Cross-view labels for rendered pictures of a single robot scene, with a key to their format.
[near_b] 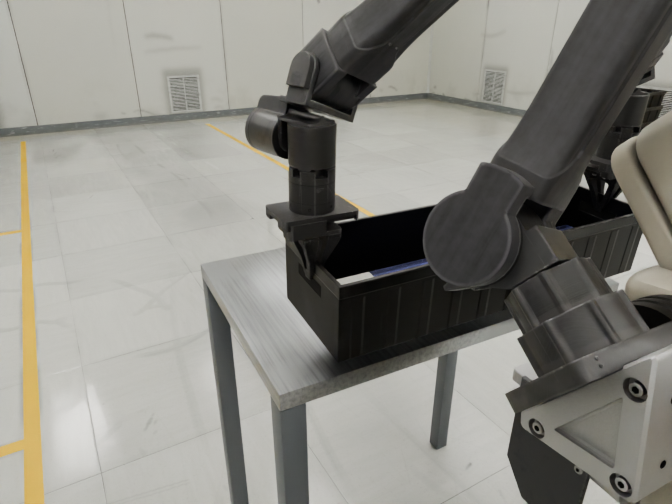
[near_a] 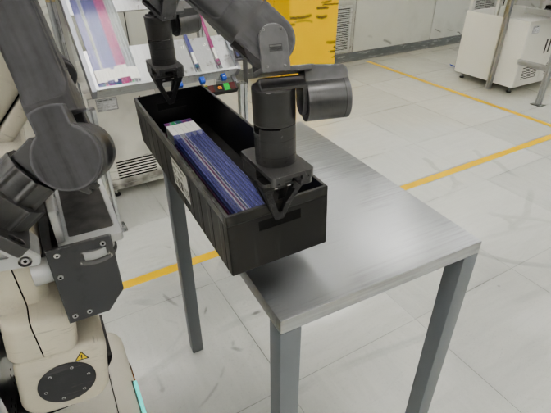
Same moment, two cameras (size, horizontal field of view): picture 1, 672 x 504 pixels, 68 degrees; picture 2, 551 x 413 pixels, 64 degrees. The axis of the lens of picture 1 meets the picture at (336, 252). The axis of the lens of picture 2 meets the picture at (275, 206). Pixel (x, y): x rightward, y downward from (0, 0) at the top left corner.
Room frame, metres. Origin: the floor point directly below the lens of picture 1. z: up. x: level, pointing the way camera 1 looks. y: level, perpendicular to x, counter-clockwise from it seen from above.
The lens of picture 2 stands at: (0.84, -1.03, 1.33)
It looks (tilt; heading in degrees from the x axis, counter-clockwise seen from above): 33 degrees down; 89
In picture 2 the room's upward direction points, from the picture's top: straight up
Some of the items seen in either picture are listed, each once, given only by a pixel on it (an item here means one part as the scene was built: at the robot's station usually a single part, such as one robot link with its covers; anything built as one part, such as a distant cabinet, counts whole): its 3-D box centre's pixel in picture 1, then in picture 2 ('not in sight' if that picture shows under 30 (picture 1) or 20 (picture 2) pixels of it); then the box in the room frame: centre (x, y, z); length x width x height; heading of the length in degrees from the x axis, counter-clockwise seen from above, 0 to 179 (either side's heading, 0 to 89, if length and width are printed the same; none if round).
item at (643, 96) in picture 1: (623, 107); (278, 103); (0.85, -0.47, 1.13); 0.07 x 0.06 x 0.07; 11
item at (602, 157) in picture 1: (616, 145); (275, 146); (0.84, -0.47, 1.07); 0.10 x 0.07 x 0.07; 117
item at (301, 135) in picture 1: (308, 142); (161, 26); (0.59, 0.03, 1.13); 0.07 x 0.06 x 0.07; 43
